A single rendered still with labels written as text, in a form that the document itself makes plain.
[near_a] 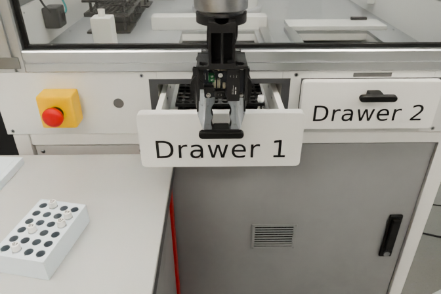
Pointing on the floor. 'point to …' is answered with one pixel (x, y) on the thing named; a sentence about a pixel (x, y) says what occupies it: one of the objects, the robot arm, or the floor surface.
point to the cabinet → (294, 212)
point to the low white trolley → (100, 224)
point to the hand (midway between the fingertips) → (220, 128)
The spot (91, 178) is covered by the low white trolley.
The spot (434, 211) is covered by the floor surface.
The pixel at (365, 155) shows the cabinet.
